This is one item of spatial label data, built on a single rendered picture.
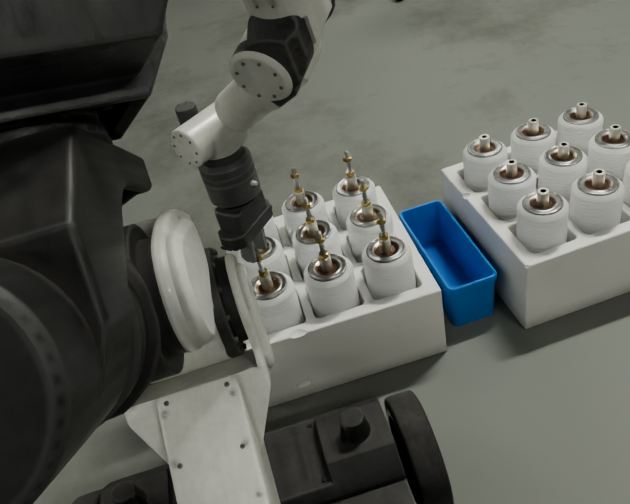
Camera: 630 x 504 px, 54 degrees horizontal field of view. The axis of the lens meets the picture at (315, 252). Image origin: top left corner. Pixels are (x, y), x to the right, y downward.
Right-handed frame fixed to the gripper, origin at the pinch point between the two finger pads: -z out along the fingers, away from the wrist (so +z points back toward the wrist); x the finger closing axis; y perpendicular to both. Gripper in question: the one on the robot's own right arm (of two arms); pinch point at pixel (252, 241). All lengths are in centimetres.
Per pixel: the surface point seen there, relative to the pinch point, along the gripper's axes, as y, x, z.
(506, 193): 34, -40, -13
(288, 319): 4.2, 1.9, -17.0
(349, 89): -45, -121, -36
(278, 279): 1.3, -2.0, -10.8
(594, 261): 53, -35, -23
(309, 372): 7.0, 4.0, -29.4
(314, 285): 8.4, -3.2, -11.6
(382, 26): -55, -177, -36
